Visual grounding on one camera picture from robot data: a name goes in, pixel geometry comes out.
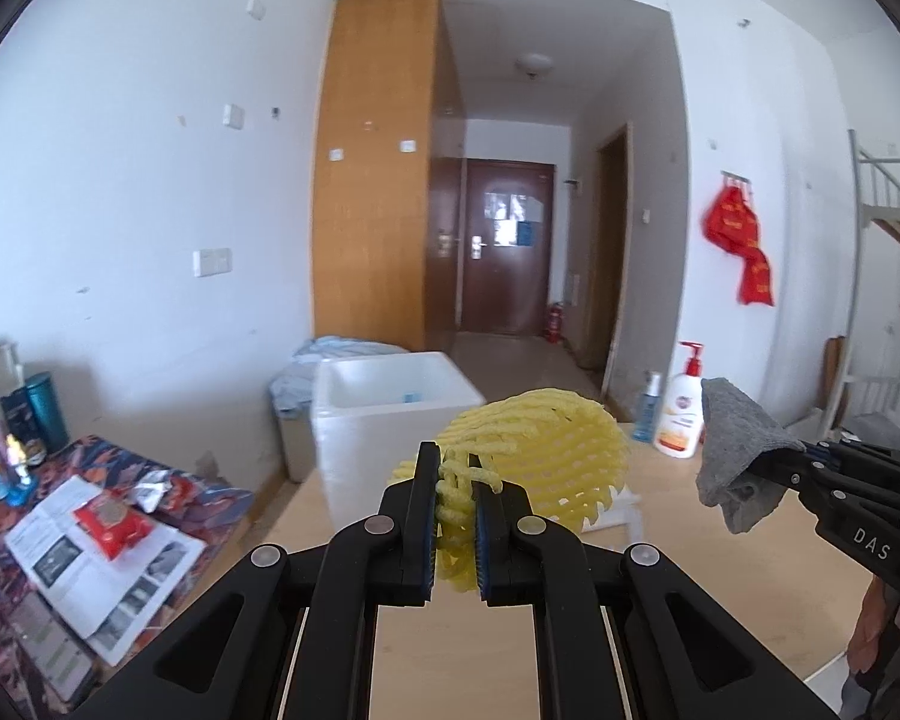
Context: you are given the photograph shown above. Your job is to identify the leaning wooden boards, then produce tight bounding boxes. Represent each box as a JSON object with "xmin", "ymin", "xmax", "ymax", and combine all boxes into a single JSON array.
[{"xmin": 825, "ymin": 336, "xmax": 849, "ymax": 410}]

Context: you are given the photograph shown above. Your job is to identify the metal bunk bed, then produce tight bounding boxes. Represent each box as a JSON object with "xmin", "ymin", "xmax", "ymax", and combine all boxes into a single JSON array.
[{"xmin": 825, "ymin": 129, "xmax": 900, "ymax": 437}]

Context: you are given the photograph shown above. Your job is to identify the white paper leaflet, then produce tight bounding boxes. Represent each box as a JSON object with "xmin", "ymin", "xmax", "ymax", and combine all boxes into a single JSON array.
[{"xmin": 4, "ymin": 476, "xmax": 207, "ymax": 667}]

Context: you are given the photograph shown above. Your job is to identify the small cartoon figurine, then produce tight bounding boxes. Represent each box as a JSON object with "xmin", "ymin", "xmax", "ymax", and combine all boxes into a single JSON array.
[{"xmin": 4, "ymin": 435, "xmax": 39, "ymax": 508}]

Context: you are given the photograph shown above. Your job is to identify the red hanging decorations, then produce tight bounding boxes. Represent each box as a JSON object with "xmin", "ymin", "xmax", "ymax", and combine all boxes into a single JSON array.
[{"xmin": 703, "ymin": 184, "xmax": 760, "ymax": 253}]

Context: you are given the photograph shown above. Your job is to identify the dark brown entrance door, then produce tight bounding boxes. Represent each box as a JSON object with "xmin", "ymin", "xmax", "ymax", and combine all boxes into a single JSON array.
[{"xmin": 457, "ymin": 159, "xmax": 556, "ymax": 335}]

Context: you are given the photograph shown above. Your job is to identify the red snack packet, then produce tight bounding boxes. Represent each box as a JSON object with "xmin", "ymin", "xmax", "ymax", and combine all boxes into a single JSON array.
[{"xmin": 73, "ymin": 490, "xmax": 155, "ymax": 560}]

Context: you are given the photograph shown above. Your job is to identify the yellow foam net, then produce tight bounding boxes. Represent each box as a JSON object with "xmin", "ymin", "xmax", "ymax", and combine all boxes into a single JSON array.
[{"xmin": 391, "ymin": 388, "xmax": 631, "ymax": 593}]

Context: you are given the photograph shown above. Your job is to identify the person's right hand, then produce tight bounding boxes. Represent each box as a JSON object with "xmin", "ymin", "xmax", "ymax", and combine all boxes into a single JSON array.
[{"xmin": 842, "ymin": 581, "xmax": 900, "ymax": 720}]

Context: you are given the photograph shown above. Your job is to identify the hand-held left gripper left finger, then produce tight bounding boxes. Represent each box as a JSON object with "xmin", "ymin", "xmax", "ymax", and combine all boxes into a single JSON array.
[{"xmin": 67, "ymin": 441, "xmax": 442, "ymax": 720}]

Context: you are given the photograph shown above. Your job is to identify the white carton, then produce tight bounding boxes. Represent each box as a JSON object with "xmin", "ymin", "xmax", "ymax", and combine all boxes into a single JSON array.
[{"xmin": 0, "ymin": 341, "xmax": 26, "ymax": 398}]

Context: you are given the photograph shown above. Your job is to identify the wooden side door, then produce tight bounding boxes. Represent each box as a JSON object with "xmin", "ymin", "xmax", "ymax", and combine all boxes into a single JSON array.
[{"xmin": 596, "ymin": 122, "xmax": 635, "ymax": 398}]

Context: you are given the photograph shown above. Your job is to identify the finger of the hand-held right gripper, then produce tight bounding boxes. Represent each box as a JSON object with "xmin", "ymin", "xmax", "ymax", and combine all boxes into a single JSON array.
[
  {"xmin": 750, "ymin": 450, "xmax": 900, "ymax": 516},
  {"xmin": 797, "ymin": 439, "xmax": 900, "ymax": 482}
]

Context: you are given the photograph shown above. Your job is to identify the light wooden wardrobe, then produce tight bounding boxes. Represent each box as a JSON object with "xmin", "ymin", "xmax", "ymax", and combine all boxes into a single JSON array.
[{"xmin": 311, "ymin": 0, "xmax": 466, "ymax": 353}]

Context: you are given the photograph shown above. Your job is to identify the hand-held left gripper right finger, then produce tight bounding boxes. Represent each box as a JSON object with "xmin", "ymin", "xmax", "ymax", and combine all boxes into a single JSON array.
[{"xmin": 474, "ymin": 476, "xmax": 841, "ymax": 720}]

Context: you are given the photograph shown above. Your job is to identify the white pump lotion bottle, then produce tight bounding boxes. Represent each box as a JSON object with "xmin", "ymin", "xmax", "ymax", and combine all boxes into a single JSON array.
[{"xmin": 654, "ymin": 341, "xmax": 707, "ymax": 460}]

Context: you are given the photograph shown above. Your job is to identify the crumpled silver wrapper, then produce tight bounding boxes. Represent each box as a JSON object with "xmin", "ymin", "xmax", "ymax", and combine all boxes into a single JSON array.
[{"xmin": 124, "ymin": 469, "xmax": 173, "ymax": 515}]

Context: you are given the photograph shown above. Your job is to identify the blue spray bottle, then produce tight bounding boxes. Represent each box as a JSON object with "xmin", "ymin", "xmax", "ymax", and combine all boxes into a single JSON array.
[{"xmin": 631, "ymin": 371, "xmax": 665, "ymax": 445}]

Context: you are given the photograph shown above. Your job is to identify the white foam box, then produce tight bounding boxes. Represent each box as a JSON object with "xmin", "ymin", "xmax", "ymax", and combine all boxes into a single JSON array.
[{"xmin": 311, "ymin": 351, "xmax": 487, "ymax": 533}]

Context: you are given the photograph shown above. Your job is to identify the narrow red hanging bag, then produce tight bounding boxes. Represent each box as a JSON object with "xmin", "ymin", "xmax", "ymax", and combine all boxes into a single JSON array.
[{"xmin": 736, "ymin": 246, "xmax": 775, "ymax": 308}]

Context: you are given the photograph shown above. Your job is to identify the dark blue carton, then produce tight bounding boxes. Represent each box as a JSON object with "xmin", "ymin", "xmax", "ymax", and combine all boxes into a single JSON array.
[{"xmin": 0, "ymin": 388, "xmax": 47, "ymax": 466}]

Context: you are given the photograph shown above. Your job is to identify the white bin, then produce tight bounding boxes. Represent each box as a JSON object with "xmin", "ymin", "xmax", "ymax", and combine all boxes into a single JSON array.
[{"xmin": 279, "ymin": 405, "xmax": 318, "ymax": 483}]

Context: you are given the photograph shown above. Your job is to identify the grey sock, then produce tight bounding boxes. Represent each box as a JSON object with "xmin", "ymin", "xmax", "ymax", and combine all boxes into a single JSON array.
[{"xmin": 696, "ymin": 377, "xmax": 807, "ymax": 536}]

